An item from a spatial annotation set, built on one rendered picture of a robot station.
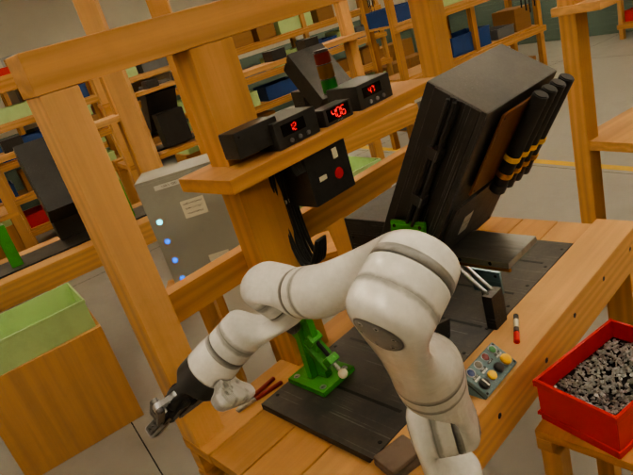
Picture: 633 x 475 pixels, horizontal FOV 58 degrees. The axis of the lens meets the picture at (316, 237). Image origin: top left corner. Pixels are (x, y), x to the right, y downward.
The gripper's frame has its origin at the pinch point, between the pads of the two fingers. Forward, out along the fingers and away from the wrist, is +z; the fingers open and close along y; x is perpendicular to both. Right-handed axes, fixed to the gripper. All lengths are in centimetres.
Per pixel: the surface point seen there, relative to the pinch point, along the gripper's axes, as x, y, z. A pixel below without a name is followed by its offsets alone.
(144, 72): -715, -685, 203
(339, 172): -39, -77, -36
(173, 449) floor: -45, -166, 145
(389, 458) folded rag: 28, -49, -5
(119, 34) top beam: -78, -21, -33
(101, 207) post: -53, -21, -2
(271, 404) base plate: -3, -67, 21
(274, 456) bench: 9, -53, 22
